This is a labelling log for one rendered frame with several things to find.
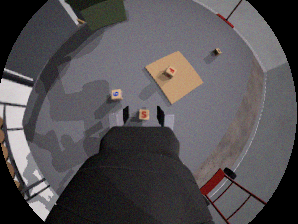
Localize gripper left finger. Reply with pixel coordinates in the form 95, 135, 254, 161
108, 106, 129, 129

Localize tan flat mat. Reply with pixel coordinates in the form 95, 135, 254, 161
145, 51, 203, 105

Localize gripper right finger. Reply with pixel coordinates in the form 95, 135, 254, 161
157, 106, 174, 131

